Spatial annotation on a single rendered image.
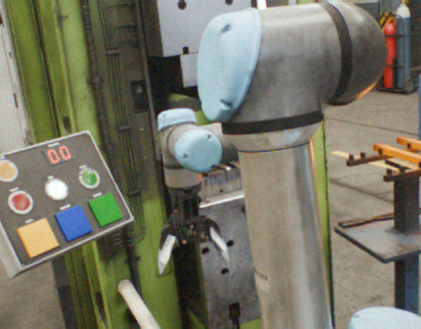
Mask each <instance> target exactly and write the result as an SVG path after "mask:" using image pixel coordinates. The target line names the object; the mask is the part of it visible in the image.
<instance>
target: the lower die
mask: <svg viewBox="0 0 421 329"><path fill-rule="evenodd" d="M230 163H232V164H234V165H235V169H234V170H228V171H226V167H224V166H223V165H220V164H218V165H217V166H216V167H215V168H214V169H213V170H211V171H210V172H204V173H202V191H200V192H198V195H199V196H200V197H201V198H202V199H204V198H206V197H212V196H215V195H218V194H224V193H226V192H232V191H235V190H238V189H243V184H242V180H241V169H240V165H239V161H233V162H230ZM220 189H222V190H223V192H220Z"/></svg>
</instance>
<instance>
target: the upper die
mask: <svg viewBox="0 0 421 329"><path fill-rule="evenodd" d="M198 56H199V53H196V54H183V55H180V56H170V57H165V58H164V57H147V64H148V69H149V79H150V80H151V81H155V82H161V83H165V84H168V85H175V86H179V87H190V86H195V85H198V83H197V63H198Z"/></svg>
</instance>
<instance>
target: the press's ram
mask: <svg viewBox="0 0 421 329"><path fill-rule="evenodd" d="M139 5H140V14H141V20H142V29H143V34H144V44H145V49H146V54H147V57H164V58H165V57H170V56H180V55H183V54H196V53H199V51H200V44H201V41H202V36H203V34H204V32H205V30H206V28H207V25H209V23H210V22H211V21H212V20H213V19H214V18H216V16H220V15H221V14H229V13H234V12H239V11H243V10H245V9H248V8H252V6H251V0H139Z"/></svg>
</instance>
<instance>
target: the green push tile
mask: <svg viewBox="0 0 421 329"><path fill-rule="evenodd" d="M87 204H88V206H89V208H90V209H91V211H92V213H93V215H94V217H95V218H96V221H97V223H98V225H99V227H100V228H102V227H104V226H105V225H108V224H110V223H113V222H115V221H117V220H120V219H122V218H123V216H122V213H121V211H120V210H119V207H118V206H117V202H116V201H115V198H114V197H113V194H112V193H110V194H105V195H104V196H102V197H98V198H97V199H93V200H91V201H89V202H87Z"/></svg>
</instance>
